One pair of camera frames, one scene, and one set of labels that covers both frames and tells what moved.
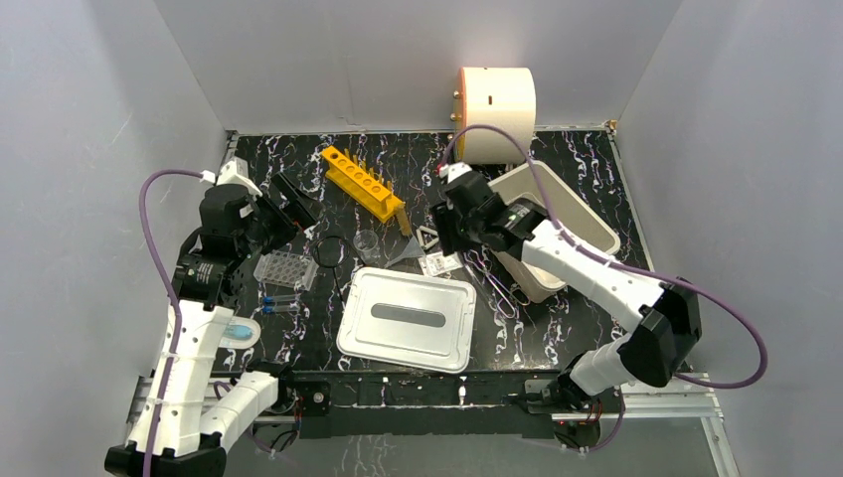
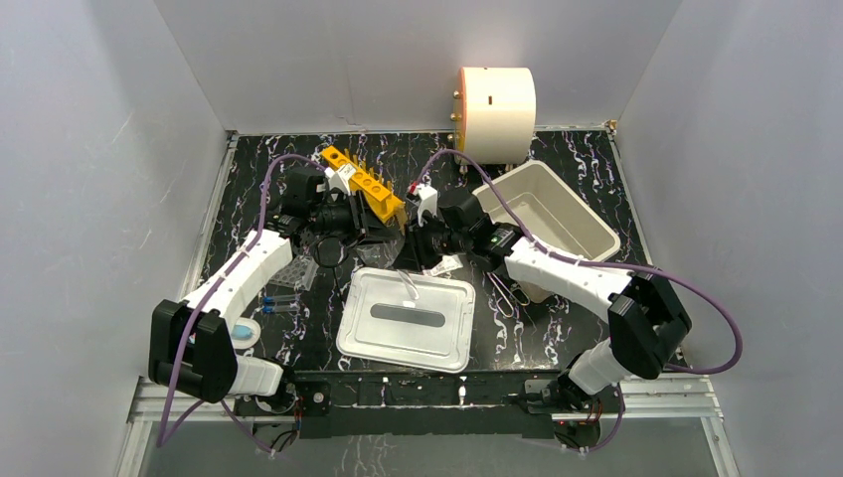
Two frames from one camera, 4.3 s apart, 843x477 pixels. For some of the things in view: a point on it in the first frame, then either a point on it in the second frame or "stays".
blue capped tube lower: [268, 308] stays
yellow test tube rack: [359, 187] stays
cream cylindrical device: [499, 96] stays
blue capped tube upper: [288, 297] stays
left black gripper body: [277, 207] to [359, 215]
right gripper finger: [448, 229] to [417, 250]
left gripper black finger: [299, 208] to [370, 227]
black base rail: [426, 404] stays
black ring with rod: [333, 267] stays
